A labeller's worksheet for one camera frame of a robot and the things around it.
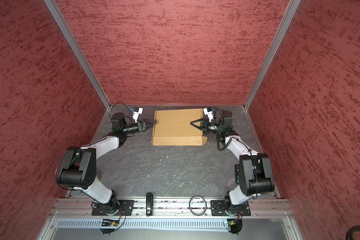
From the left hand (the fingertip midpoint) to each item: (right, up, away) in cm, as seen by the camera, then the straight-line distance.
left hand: (155, 125), depth 84 cm
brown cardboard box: (+11, -1, -1) cm, 11 cm away
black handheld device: (-1, -37, -10) cm, 38 cm away
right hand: (+20, 0, -4) cm, 21 cm away
